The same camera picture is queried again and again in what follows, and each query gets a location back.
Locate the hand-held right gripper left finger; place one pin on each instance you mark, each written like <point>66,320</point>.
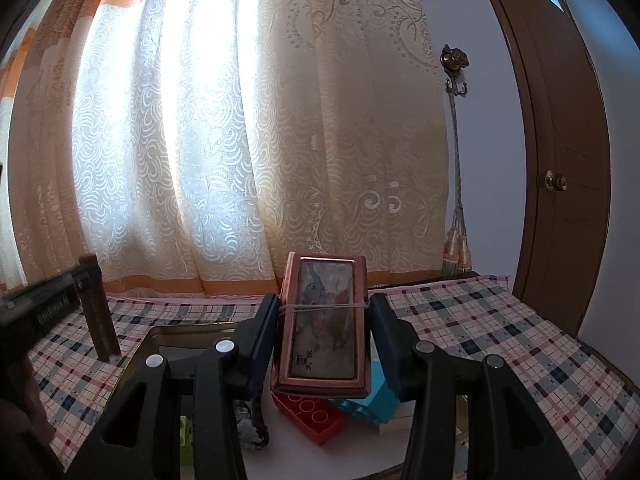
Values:
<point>264,345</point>

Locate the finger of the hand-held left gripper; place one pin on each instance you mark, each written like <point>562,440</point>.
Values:
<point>89,279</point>

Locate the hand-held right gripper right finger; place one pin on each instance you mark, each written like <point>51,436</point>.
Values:
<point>386,355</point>

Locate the teal cube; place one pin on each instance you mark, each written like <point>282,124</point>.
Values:
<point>370,405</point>

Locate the gold metal tin tray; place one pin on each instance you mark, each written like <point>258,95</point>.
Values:
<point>200,331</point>

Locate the pink card box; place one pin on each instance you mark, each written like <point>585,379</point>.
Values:
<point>325,320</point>

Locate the red toy brick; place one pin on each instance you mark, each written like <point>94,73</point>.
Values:
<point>310,417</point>

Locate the green toy block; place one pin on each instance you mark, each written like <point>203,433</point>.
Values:
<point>185,435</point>

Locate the person's left hand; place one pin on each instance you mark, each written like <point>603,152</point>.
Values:
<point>25,410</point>

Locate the plaid tablecloth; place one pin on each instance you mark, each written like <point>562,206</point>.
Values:
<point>500,335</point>

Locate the white paper liner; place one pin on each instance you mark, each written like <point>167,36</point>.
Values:
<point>310,460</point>

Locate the cream patterned curtain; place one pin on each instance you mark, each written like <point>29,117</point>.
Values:
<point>200,135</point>

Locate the brass door knob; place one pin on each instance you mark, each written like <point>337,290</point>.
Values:
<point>555,181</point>

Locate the brown wooden door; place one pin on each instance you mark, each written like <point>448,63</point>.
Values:
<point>565,110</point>

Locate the brass flower curtain hook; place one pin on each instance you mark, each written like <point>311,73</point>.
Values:
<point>454,59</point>

